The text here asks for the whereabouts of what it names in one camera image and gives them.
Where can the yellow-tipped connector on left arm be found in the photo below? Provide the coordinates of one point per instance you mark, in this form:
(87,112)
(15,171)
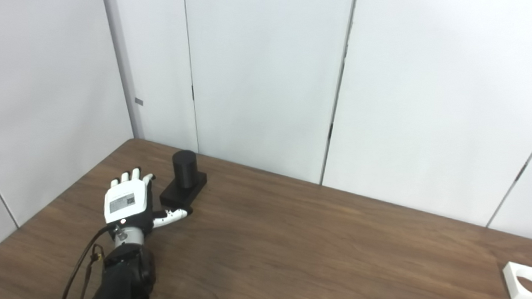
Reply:
(98,253)

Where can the black cylindrical peg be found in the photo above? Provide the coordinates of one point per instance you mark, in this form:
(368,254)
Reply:
(185,170)

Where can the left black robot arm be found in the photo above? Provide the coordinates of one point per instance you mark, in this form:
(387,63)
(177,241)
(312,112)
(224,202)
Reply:
(126,275)

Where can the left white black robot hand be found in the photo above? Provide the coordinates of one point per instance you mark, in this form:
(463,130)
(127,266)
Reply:
(124,201)

